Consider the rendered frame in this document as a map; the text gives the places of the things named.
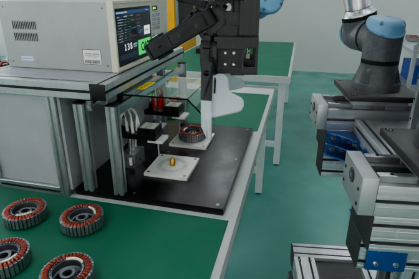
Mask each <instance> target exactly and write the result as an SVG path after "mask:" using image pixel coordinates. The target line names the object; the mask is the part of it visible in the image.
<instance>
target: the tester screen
mask: <svg viewBox="0 0 419 279"><path fill-rule="evenodd" d="M115 17H116V24H117V38H118V51H119V59H120V56H121V55H125V54H127V53H130V52H133V51H135V50H137V53H138V55H136V56H133V57H130V58H129V59H126V60H123V61H120V65H121V64H124V63H126V62H128V61H131V60H133V59H136V58H138V57H141V56H143V55H145V54H147V53H144V54H142V55H139V51H138V40H140V39H144V38H147V37H150V38H151V35H150V33H149V34H145V35H141V36H138V32H137V27H140V26H145V25H149V24H150V13H149V7H148V8H143V9H132V10H127V11H117V12H115ZM129 42H133V49H132V50H129V51H126V52H125V51H124V44H127V43H129Z"/></svg>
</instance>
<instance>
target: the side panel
mask: <svg viewBox="0 0 419 279"><path fill-rule="evenodd" d="M0 186H1V187H9V188H13V189H21V190H26V191H34V192H42V193H46V194H55V195H59V196H67V197H70V196H71V194H73V193H74V192H75V191H74V190H71V189H70V182H69V175H68V170H67V163H66V159H65V151H64V144H63V139H62V132H61V127H60V120H59V112H58V108H57V100H56V97H42V96H34V95H18V94H10V93H0Z"/></svg>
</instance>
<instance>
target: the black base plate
mask: <svg viewBox="0 0 419 279"><path fill-rule="evenodd" d="M166 123H168V139H167V140H166V141H165V142H164V143H163V144H159V145H160V154H170V155H176V156H187V157H192V158H199V159H200V161H199V162H198V164H197V165H196V167H195V169H194V170H193V172H192V173H191V176H190V177H189V179H188V180H187V181H180V180H174V179H165V178H160V177H150V176H144V172H145V171H146V170H147V168H148V167H149V166H150V165H151V164H152V162H154V160H156V158H157V156H158V152H157V144H155V143H148V142H147V141H146V140H139V139H137V146H144V153H145V160H144V161H143V162H142V163H141V164H140V165H139V167H137V168H136V169H133V168H125V173H126V180H127V192H125V194H124V196H120V195H119V194H118V195H114V191H113V179H112V168H111V162H110V159H109V160H107V161H106V162H105V163H104V164H103V165H101V167H99V168H98V169H97V170H96V174H97V183H98V188H96V189H95V191H94V192H91V191H90V190H88V191H85V189H84V182H82V183H81V184H80V185H79V186H77V187H76V188H75V190H76V194H79V195H84V196H92V197H100V198H105V199H113V200H118V201H126V202H134V203H139V204H147V205H151V206H160V207H167V208H172V209H181V210H188V211H193V212H201V213H206V214H214V215H223V214H224V211H225V209H226V206H227V203H228V200H229V197H230V195H231V191H232V190H233V186H234V183H235V180H236V178H237V175H238V172H239V169H240V167H241V163H242V162H243V158H244V155H245V152H246V150H247V147H248V144H249V141H250V139H251V135H252V133H253V129H252V128H242V127H234V126H220V125H212V133H214V138H213V139H212V141H211V143H210V144H209V146H208V147H207V149H206V150H201V149H189V148H179V147H172V146H169V143H170V142H171V141H172V139H173V138H174V137H175V136H176V135H177V134H178V131H179V124H178V121H166Z"/></svg>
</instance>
